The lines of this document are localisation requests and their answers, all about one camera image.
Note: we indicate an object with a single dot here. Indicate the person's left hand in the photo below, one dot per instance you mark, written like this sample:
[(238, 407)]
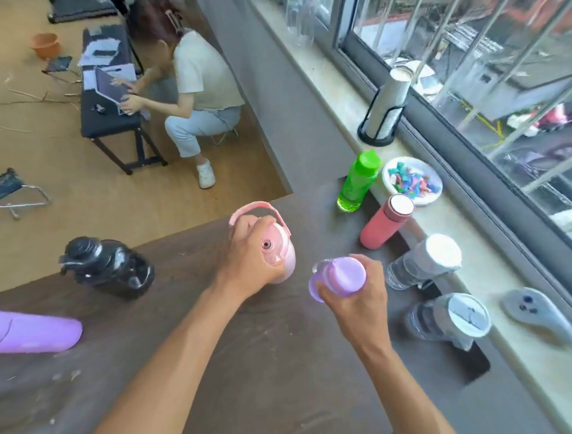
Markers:
[(243, 259)]

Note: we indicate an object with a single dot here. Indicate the clear bottle with white lid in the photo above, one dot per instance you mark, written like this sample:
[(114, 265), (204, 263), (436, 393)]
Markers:
[(451, 319), (422, 261)]

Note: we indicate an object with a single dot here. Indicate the person's left fingers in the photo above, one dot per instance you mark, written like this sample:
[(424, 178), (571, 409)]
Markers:
[(250, 232)]

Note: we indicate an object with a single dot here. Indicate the green plastic bottle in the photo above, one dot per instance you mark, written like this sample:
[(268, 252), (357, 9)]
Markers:
[(357, 181)]

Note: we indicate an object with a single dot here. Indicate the person's right thumb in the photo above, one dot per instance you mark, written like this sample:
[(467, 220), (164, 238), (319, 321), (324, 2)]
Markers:
[(333, 293)]

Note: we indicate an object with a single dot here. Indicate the orange flower pot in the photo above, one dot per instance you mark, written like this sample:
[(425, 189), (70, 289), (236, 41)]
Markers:
[(45, 44)]

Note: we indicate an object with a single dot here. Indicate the person's right hand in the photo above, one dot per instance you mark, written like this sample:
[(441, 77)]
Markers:
[(357, 304)]

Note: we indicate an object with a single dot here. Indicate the white papers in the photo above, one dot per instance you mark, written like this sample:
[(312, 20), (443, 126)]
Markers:
[(105, 56)]

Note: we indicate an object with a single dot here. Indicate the purple water bottle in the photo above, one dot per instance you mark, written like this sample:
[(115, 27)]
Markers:
[(35, 331)]

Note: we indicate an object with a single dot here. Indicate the folding stool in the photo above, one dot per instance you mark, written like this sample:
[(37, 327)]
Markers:
[(18, 192)]

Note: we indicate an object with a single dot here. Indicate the person's left forearm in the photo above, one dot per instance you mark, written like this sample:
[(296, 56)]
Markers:
[(178, 362)]

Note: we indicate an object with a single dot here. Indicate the purple bottle cap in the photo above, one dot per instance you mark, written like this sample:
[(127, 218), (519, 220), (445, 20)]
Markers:
[(337, 277)]

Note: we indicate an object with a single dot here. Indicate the white bowl of colourful pieces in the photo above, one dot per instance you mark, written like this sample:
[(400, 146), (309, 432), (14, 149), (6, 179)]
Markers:
[(413, 181)]

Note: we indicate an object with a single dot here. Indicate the stack of paper cups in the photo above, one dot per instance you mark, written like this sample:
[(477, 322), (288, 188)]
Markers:
[(392, 100)]

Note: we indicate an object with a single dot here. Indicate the black mat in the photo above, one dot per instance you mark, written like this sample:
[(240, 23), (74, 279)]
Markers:
[(82, 9)]

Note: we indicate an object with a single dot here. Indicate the window frame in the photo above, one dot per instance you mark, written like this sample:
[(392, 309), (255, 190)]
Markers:
[(447, 134)]

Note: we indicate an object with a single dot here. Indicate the black bench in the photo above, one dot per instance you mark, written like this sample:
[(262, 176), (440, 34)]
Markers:
[(109, 98)]

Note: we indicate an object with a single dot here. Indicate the coral pink thermos bottle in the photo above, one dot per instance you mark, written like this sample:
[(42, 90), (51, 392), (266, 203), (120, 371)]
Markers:
[(385, 222)]

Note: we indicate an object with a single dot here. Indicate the clear glass bottles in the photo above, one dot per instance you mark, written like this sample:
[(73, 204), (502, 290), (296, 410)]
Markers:
[(301, 20)]

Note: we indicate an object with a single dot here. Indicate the tablet computer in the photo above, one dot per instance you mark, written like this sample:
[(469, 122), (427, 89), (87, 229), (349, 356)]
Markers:
[(109, 87)]

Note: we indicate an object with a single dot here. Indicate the grey controller device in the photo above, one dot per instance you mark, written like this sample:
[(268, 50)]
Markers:
[(534, 310)]

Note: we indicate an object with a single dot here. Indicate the person's right forearm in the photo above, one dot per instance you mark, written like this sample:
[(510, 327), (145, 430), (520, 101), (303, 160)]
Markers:
[(402, 389)]

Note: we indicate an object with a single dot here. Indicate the black water jug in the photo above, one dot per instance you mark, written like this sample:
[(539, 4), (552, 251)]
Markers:
[(107, 267)]

